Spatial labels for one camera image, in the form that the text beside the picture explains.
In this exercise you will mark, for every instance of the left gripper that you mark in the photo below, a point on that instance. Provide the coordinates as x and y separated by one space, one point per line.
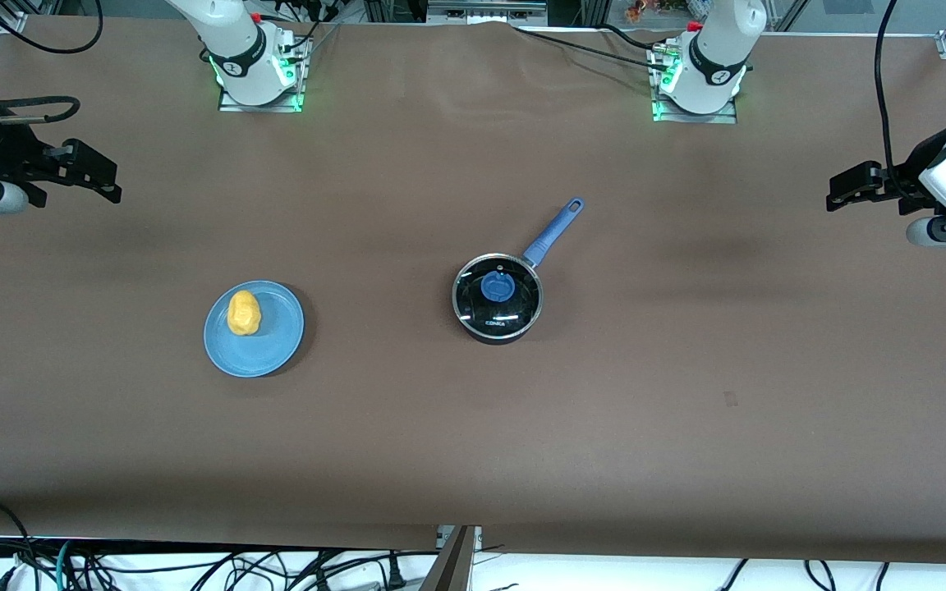
906 170

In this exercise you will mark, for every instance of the aluminium frame rail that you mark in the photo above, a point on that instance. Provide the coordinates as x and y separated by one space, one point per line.
485 8

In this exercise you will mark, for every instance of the glass lid with blue knob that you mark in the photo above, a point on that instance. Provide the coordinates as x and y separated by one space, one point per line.
496 287

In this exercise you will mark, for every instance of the blue plate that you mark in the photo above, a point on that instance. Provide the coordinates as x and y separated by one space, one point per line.
268 349

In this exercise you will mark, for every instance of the metal table edge bracket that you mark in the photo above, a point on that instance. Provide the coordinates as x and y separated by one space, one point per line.
452 562

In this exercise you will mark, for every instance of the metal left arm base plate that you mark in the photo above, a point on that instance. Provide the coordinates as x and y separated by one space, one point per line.
723 117

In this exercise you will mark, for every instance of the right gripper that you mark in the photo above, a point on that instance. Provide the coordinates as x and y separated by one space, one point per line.
6 153

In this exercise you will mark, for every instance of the brown table cover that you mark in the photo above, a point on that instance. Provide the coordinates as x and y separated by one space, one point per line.
473 451

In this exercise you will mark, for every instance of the yellow potato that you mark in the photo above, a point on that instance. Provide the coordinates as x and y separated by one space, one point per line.
245 313

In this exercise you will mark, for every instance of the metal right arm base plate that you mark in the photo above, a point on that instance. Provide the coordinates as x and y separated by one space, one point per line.
231 107

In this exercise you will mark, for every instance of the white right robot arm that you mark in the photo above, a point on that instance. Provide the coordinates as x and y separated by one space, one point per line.
235 41

